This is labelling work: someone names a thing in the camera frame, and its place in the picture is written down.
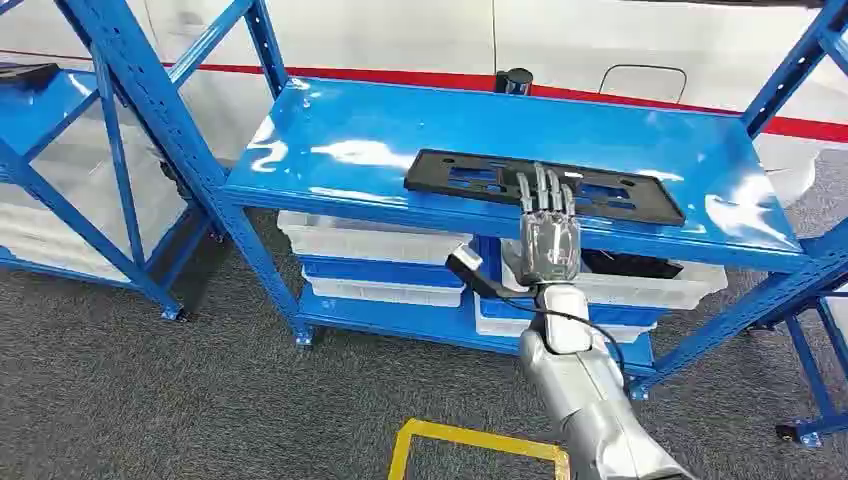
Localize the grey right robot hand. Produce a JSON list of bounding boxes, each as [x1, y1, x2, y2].
[[515, 162, 584, 287]]

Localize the black plastic slotted panel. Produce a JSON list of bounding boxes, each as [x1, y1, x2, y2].
[[404, 148, 687, 228]]

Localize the black plastic trim part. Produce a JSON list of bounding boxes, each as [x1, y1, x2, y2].
[[581, 249, 684, 280]]

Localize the blue metal shelf rack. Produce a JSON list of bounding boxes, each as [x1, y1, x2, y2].
[[747, 281, 848, 450], [56, 0, 848, 402], [0, 0, 256, 324]]

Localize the black cylinder object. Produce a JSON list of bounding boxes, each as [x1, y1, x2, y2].
[[494, 68, 535, 96]]

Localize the yellow tape floor square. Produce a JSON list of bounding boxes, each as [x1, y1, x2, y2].
[[387, 418, 572, 480]]

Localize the white car body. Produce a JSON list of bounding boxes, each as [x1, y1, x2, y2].
[[0, 0, 848, 220]]

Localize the black flat object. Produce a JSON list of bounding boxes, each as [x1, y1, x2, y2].
[[0, 62, 62, 92]]

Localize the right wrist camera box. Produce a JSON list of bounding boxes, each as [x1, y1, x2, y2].
[[445, 243, 531, 301]]

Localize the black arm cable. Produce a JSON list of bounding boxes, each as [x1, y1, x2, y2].
[[496, 294, 631, 395]]

